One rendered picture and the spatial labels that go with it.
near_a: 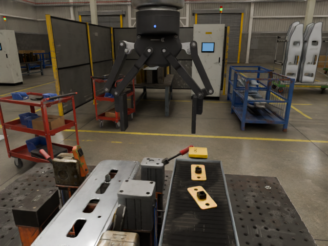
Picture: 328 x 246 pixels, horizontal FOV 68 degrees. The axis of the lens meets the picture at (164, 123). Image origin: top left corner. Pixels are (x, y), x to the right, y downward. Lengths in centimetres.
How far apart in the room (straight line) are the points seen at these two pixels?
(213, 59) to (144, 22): 652
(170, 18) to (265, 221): 109
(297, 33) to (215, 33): 304
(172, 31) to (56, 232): 61
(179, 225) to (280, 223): 88
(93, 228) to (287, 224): 90
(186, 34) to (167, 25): 732
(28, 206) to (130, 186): 33
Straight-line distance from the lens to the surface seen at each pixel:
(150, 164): 95
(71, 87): 566
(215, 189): 63
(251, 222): 130
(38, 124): 310
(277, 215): 139
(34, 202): 89
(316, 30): 924
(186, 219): 53
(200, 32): 691
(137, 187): 72
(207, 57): 692
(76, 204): 88
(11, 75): 1090
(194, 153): 80
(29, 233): 92
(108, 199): 88
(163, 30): 42
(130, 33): 799
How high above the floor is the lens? 149
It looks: 18 degrees down
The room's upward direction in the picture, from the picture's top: straight up
